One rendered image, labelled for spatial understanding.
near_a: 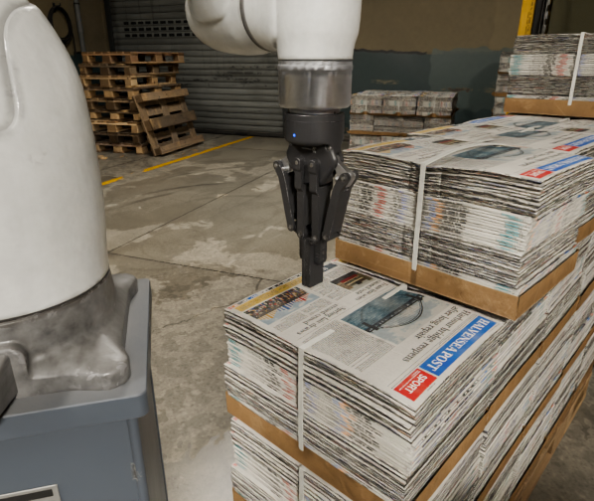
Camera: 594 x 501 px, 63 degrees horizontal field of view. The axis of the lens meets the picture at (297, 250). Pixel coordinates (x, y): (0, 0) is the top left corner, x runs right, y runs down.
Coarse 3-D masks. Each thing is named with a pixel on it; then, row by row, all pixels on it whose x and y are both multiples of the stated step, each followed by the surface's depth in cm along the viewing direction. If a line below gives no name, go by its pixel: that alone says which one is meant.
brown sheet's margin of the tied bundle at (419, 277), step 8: (400, 264) 90; (408, 264) 89; (400, 272) 91; (408, 272) 89; (416, 272) 88; (424, 272) 87; (408, 280) 90; (416, 280) 88; (424, 280) 87; (424, 288) 88
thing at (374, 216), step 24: (384, 144) 97; (408, 144) 98; (432, 144) 99; (456, 144) 99; (360, 168) 92; (384, 168) 88; (408, 168) 84; (360, 192) 93; (384, 192) 89; (360, 216) 94; (384, 216) 90; (360, 240) 96; (384, 240) 91
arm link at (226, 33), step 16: (192, 0) 63; (208, 0) 61; (224, 0) 60; (192, 16) 66; (208, 16) 63; (224, 16) 61; (240, 16) 59; (208, 32) 66; (224, 32) 63; (240, 32) 61; (224, 48) 67; (240, 48) 64; (256, 48) 63
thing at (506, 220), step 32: (480, 160) 84; (512, 160) 83; (544, 160) 83; (576, 160) 84; (448, 192) 80; (480, 192) 76; (512, 192) 73; (544, 192) 72; (576, 192) 83; (448, 224) 81; (480, 224) 77; (512, 224) 74; (544, 224) 78; (576, 224) 91; (448, 256) 82; (480, 256) 78; (512, 256) 74; (544, 256) 82; (512, 288) 76
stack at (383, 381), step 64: (256, 320) 79; (320, 320) 79; (384, 320) 79; (448, 320) 79; (512, 320) 83; (576, 320) 133; (256, 384) 82; (320, 384) 71; (384, 384) 64; (448, 384) 66; (256, 448) 88; (320, 448) 75; (384, 448) 65; (448, 448) 75
